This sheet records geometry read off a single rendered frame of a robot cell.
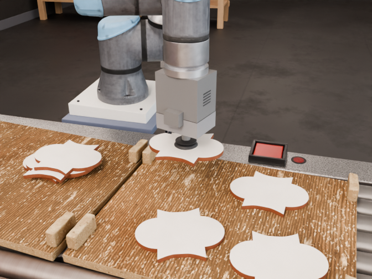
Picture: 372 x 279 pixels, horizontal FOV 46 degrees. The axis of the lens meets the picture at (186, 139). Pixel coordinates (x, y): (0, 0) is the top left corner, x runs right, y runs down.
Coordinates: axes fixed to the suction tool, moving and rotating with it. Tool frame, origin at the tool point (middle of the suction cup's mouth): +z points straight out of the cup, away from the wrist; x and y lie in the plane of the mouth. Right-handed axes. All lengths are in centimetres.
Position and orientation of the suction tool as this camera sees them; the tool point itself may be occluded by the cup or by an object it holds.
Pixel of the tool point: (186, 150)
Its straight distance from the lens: 79.6
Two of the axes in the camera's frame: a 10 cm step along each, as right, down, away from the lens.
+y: 8.4, 2.5, -4.8
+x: 5.4, -3.8, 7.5
